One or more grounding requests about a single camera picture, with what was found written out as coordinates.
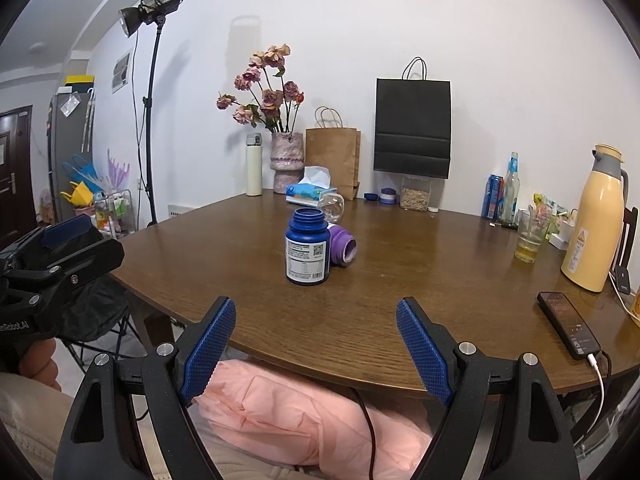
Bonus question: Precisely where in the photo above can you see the small blue white jar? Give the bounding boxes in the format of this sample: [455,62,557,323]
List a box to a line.
[378,188,397,205]

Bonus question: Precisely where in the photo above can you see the white charging cable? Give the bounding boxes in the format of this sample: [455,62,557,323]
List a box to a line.
[572,268,640,449]

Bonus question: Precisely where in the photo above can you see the black smartphone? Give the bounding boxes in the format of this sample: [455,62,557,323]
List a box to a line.
[537,292,601,360]

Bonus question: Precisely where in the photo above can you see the dark wooden chair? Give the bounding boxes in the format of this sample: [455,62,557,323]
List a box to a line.
[612,207,639,295]

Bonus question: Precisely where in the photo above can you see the blue soda can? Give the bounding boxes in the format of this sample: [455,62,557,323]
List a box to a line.
[480,174,504,221]

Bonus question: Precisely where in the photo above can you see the clear glass drink bottle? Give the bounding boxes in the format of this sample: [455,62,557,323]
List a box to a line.
[500,152,520,226]

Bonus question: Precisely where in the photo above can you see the wire rack with items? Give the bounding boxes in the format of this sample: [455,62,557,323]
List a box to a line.
[60,152,137,240]

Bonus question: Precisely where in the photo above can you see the studio light on stand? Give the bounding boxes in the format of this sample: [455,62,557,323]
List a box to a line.
[118,0,183,226]

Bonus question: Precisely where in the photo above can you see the blue tissue box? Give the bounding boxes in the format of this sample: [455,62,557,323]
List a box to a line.
[285,166,337,207]

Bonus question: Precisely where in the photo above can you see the blue supplement bottle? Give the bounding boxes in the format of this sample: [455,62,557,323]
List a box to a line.
[284,207,330,286]

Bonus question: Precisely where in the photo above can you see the white thermos bottle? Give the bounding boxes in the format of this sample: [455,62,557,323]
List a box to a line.
[246,132,262,197]

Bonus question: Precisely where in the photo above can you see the black paper bag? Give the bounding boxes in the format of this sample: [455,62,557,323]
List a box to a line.
[373,56,452,180]

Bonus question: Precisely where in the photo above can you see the glass of yellow drink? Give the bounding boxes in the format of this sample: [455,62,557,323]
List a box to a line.
[514,210,551,263]

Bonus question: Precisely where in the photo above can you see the dried pink flowers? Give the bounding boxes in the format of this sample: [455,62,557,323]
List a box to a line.
[215,44,305,134]

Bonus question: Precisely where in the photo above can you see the person's left hand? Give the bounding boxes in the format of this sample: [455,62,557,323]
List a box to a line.
[20,338,62,391]

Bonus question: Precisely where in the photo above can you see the black cable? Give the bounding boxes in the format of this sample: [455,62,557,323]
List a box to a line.
[348,384,378,480]

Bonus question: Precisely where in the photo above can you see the brown paper bag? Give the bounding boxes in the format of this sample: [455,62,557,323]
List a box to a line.
[305,106,361,200]

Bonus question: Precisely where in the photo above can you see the yellow thermos carafe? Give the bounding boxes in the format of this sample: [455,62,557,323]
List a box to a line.
[561,144,628,294]

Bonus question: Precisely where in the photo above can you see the dark wooden door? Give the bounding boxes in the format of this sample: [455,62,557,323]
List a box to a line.
[0,106,37,248]

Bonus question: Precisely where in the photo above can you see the purple supplement bottle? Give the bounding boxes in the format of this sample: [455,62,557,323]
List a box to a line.
[329,223,358,268]

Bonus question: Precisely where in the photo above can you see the clear glass jar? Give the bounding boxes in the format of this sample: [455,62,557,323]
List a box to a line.
[318,192,345,224]

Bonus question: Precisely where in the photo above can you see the pink padded jacket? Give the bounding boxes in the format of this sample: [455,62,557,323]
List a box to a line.
[194,360,433,479]

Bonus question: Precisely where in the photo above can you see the pink ceramic vase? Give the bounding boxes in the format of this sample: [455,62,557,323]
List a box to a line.
[270,132,305,194]

